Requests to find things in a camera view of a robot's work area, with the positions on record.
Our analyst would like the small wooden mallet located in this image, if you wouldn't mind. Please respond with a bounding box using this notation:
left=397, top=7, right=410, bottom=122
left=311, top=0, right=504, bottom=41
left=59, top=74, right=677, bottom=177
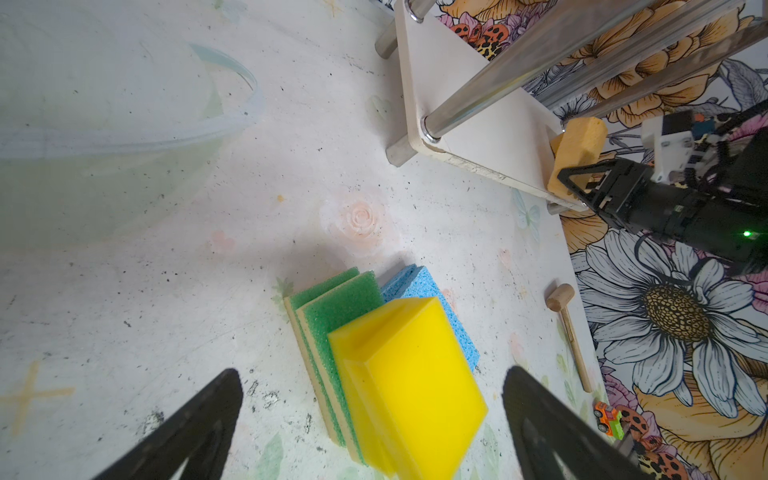
left=546, top=284, right=596, bottom=393

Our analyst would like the yellow sponge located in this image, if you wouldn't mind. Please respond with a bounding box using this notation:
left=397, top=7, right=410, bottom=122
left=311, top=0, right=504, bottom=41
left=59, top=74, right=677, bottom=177
left=341, top=296, right=489, bottom=480
left=328, top=298, right=433, bottom=477

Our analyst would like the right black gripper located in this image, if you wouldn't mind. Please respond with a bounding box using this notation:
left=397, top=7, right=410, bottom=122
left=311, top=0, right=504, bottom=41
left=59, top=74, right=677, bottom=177
left=557, top=128, right=767, bottom=275

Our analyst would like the top yellow sponge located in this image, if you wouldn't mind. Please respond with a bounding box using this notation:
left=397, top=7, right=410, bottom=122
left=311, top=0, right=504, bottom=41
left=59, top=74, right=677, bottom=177
left=341, top=296, right=489, bottom=480

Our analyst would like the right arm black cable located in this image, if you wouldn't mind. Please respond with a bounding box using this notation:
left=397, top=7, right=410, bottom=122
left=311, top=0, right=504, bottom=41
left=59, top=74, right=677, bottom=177
left=683, top=95, right=768, bottom=193

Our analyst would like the blue sponge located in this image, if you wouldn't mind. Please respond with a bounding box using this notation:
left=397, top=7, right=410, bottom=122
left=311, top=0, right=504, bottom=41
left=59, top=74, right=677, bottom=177
left=381, top=264, right=417, bottom=302
left=394, top=265, right=479, bottom=371

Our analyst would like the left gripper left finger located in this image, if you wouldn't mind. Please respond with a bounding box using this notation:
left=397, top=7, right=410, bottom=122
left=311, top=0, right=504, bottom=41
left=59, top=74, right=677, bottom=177
left=97, top=368, right=243, bottom=479

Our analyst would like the white two-tier shelf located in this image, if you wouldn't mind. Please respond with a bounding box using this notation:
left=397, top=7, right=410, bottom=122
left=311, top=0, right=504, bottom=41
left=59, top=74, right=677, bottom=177
left=376, top=1, right=738, bottom=212

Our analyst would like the green scrub sponge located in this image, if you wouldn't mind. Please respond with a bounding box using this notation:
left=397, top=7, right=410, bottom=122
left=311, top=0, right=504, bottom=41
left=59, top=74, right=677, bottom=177
left=291, top=268, right=383, bottom=464
left=283, top=267, right=360, bottom=452

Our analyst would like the small toy car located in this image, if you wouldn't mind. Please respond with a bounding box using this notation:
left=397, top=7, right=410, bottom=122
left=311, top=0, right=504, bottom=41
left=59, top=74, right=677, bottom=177
left=593, top=401, right=624, bottom=440

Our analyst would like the clear plastic bowl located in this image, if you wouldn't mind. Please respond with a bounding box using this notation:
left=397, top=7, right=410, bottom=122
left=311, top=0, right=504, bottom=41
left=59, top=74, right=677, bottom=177
left=1, top=42, right=263, bottom=250

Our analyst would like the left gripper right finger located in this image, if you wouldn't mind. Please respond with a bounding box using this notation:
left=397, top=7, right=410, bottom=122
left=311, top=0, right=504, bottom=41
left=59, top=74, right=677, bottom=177
left=502, top=366, right=650, bottom=479

